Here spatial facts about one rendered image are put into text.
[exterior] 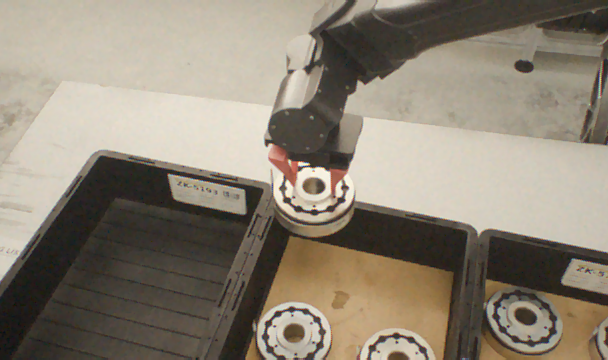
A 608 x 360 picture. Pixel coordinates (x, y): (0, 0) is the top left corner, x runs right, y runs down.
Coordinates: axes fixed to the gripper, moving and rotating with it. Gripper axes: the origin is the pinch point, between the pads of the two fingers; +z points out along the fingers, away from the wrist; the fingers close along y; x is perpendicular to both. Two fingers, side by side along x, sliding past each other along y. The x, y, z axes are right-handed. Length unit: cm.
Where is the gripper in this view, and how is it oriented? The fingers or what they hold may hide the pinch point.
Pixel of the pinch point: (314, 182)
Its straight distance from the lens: 76.3
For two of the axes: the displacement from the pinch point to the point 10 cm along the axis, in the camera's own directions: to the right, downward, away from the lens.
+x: 2.6, -7.1, 6.6
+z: 0.1, 6.8, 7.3
